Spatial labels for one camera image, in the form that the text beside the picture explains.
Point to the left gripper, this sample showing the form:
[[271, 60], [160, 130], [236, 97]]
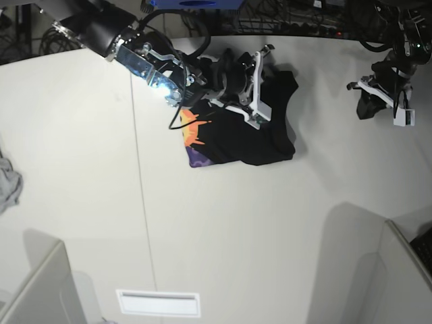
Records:
[[387, 87]]

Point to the white label plate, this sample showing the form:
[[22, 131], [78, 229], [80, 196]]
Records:
[[159, 304]]

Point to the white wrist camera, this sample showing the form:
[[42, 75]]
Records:
[[404, 117], [261, 114]]

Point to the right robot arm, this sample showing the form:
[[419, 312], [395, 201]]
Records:
[[116, 34]]

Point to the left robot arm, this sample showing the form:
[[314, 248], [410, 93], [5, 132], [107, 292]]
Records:
[[401, 30]]

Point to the black power strip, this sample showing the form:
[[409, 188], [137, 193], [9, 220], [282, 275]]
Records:
[[305, 29]]

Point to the left beige divider panel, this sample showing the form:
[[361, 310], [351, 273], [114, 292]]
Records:
[[48, 294]]

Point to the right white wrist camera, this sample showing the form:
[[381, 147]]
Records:
[[261, 114]]

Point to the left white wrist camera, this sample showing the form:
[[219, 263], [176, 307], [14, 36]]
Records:
[[404, 117]]

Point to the beige divider panel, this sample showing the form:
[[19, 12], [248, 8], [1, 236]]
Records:
[[48, 294], [397, 287]]

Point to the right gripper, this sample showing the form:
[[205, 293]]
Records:
[[235, 82]]

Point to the black keyboard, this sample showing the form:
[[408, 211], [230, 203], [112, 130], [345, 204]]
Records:
[[422, 246]]

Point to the blue box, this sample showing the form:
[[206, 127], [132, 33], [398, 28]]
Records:
[[196, 4]]

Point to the black T-shirt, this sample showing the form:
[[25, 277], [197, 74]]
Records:
[[214, 136]]

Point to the right beige divider panel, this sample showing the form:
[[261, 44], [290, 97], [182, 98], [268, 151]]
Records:
[[397, 287]]

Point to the grey crumpled cloth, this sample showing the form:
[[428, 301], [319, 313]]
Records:
[[11, 185]]

